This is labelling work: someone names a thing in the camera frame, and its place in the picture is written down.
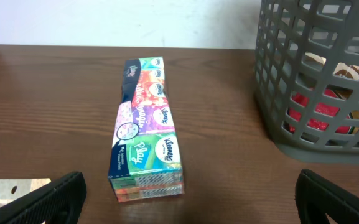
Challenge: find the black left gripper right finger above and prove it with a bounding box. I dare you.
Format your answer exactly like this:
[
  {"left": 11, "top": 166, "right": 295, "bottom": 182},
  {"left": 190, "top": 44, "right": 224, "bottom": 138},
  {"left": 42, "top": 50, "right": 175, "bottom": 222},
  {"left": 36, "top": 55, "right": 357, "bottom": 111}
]
[{"left": 295, "top": 169, "right": 359, "bottom": 224}]

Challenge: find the colourful Kleenex tissue multipack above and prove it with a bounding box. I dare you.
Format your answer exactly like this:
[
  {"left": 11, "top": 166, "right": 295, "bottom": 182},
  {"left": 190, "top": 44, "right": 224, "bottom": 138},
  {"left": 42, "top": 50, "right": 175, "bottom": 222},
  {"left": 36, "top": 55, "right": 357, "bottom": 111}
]
[{"left": 108, "top": 57, "right": 184, "bottom": 202}]

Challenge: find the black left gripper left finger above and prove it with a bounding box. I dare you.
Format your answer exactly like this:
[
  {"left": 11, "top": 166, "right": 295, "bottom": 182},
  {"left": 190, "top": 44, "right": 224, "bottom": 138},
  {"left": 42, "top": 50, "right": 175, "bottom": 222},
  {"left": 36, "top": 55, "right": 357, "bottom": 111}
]
[{"left": 0, "top": 171, "right": 87, "bottom": 224}]

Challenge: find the orange snack bag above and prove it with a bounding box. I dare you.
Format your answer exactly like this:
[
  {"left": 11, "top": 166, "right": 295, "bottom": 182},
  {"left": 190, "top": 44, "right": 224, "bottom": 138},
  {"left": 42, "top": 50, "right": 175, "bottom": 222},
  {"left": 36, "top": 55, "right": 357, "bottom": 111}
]
[{"left": 286, "top": 88, "right": 359, "bottom": 138}]

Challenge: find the grey plastic slotted basket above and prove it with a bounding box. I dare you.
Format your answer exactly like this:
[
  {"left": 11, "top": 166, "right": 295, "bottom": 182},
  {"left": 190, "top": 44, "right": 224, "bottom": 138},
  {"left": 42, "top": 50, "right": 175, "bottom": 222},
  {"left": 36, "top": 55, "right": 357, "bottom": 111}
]
[{"left": 255, "top": 0, "right": 359, "bottom": 164}]

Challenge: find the beige brown Pantree bag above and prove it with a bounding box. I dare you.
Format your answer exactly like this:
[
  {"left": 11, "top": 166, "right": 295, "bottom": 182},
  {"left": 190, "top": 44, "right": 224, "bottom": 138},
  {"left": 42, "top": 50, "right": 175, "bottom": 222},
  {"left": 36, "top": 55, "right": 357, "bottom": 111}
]
[{"left": 305, "top": 52, "right": 359, "bottom": 119}]

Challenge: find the beige paper pouch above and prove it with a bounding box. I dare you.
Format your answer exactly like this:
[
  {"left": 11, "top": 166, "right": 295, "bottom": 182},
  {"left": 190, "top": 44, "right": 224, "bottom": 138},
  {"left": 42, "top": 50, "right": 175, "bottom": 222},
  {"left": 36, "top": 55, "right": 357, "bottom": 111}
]
[{"left": 0, "top": 178, "right": 51, "bottom": 207}]

